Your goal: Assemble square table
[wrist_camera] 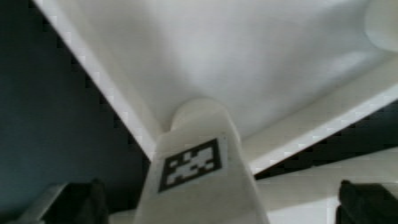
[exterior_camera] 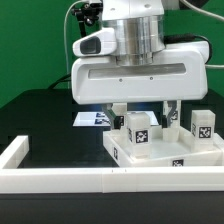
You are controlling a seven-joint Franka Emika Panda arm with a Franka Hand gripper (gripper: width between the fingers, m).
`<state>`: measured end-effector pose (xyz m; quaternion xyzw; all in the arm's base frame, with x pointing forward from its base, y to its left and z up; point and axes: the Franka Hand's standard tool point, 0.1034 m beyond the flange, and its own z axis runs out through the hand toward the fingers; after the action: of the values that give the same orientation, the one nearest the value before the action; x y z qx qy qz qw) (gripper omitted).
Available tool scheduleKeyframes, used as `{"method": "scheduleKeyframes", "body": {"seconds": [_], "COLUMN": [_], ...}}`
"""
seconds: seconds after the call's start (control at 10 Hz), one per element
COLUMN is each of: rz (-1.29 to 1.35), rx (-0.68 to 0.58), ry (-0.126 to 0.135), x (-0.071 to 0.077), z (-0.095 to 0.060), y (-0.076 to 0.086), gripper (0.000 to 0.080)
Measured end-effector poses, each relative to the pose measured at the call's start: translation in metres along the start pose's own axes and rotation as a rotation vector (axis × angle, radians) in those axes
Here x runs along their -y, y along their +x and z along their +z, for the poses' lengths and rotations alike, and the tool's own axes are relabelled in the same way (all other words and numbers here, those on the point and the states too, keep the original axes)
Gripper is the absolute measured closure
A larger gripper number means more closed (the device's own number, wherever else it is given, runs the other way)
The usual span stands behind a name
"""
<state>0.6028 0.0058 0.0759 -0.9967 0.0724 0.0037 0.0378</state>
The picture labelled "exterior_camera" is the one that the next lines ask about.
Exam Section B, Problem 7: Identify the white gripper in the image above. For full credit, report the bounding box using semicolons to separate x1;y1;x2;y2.
70;40;211;130

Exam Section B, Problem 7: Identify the white square table top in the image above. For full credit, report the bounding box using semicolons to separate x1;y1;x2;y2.
103;126;224;167

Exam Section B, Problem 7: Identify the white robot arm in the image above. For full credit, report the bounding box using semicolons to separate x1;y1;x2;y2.
71;0;213;129

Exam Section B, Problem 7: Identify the white sheet with tags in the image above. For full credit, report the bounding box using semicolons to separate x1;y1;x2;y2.
73;111;159;127

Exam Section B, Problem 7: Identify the white U-shaped obstacle fence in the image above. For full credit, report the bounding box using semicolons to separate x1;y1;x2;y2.
0;136;224;194

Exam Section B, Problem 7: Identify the white cable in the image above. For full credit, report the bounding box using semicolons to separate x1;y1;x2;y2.
63;0;88;90

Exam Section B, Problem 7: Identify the black cable bundle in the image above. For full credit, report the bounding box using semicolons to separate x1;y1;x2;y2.
48;6;98;90

